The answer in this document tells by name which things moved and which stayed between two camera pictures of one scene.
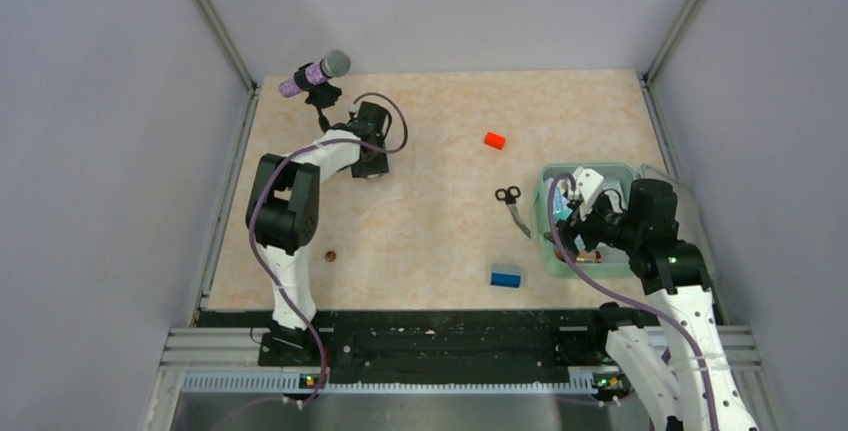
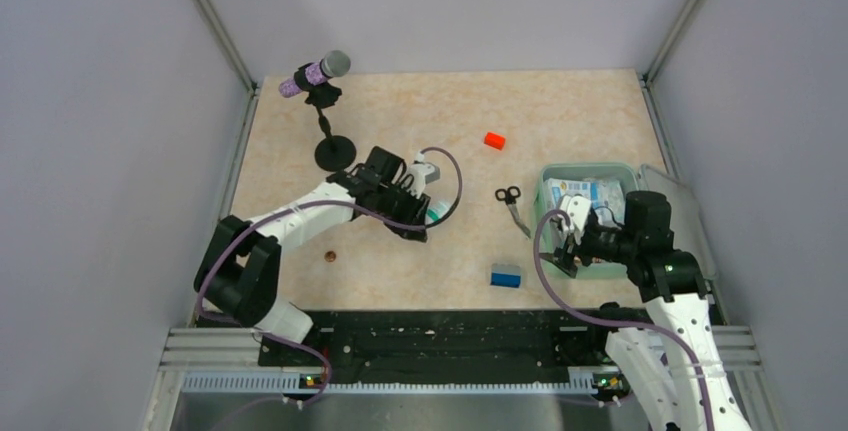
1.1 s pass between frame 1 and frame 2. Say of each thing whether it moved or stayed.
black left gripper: moved
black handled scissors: stayed
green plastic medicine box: stayed
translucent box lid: stayed
